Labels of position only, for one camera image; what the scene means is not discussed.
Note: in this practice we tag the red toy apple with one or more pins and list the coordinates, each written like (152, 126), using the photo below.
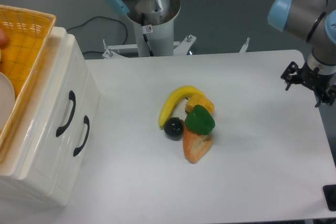
(3, 38)

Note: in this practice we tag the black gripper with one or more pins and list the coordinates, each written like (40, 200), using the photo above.
(312, 80)

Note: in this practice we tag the black lower drawer handle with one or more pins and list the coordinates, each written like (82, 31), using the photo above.
(83, 136)

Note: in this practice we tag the white table frame bracket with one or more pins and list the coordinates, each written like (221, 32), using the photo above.
(245, 46)

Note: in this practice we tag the orange toy pepper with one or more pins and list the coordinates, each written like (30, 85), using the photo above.
(199, 99)

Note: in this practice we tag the green toy pepper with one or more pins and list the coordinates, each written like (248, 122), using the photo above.
(200, 121)

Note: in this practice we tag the white drawer cabinet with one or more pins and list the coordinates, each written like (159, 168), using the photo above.
(56, 191)

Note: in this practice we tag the orange toy strawberry slice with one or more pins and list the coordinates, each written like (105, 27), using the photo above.
(195, 145)

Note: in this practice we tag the black corner device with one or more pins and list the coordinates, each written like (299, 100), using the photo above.
(330, 196)

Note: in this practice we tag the black drawer handle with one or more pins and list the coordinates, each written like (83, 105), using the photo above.
(68, 114)
(83, 136)

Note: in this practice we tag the white plate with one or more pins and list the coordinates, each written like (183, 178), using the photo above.
(7, 99)

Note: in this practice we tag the black toy plum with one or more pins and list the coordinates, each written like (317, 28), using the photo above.
(174, 127)

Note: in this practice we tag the yellow woven basket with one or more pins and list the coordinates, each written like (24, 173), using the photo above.
(28, 31)

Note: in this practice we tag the yellow toy banana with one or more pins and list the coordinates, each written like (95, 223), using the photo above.
(173, 99)

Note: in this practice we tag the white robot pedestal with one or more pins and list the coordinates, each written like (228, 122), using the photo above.
(153, 22)

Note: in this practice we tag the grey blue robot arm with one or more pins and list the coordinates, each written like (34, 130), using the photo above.
(305, 19)

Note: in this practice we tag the black top drawer handle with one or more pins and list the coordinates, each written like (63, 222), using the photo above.
(68, 114)

